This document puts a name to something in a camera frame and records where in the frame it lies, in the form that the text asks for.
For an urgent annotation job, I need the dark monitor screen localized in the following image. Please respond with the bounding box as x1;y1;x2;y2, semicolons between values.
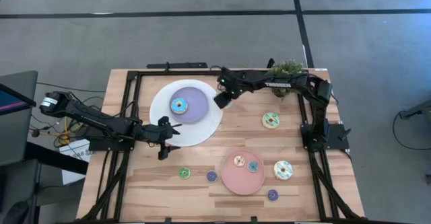
0;83;37;116

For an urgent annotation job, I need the dark grey chair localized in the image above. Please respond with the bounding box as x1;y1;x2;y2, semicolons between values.
0;159;41;224

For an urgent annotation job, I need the yellow cable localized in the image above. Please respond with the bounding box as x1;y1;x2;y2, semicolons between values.
43;116;85;146

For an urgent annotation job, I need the black camera bar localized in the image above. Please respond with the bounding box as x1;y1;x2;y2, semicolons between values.
146;61;209;70

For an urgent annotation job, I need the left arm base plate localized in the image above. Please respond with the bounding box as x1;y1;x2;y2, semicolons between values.
88;138;135;152

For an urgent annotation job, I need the white cardboard box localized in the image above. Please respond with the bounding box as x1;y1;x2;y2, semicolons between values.
59;139;92;186

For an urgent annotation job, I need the large white plate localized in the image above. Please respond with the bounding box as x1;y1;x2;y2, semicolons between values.
149;79;224;148

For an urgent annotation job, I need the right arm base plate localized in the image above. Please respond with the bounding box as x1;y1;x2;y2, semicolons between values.
300;122;351;151

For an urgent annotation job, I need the large white-glazed donut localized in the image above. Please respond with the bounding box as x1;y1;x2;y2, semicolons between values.
273;160;294;181

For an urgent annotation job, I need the purple plate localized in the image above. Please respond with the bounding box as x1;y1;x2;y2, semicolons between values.
168;86;210;124

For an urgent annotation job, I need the black aluminium table frame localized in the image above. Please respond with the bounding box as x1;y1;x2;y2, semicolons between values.
80;69;364;224

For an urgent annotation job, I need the small potted green plant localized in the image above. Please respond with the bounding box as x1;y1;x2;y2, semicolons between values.
265;59;308;100

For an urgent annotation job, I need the pink plate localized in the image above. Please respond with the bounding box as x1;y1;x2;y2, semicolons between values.
220;149;266;196

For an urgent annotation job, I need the long black floor cable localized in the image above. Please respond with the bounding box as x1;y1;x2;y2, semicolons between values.
36;81;107;94

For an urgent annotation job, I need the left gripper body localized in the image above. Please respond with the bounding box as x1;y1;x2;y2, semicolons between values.
139;116;169;161

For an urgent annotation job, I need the grey chair base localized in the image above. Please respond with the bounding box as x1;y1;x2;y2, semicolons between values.
400;99;431;120

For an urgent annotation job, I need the large cream donut dark drizzle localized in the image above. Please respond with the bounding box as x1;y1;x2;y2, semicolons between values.
261;112;281;130

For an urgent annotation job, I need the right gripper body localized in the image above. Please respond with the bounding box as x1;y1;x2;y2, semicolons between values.
213;89;240;110

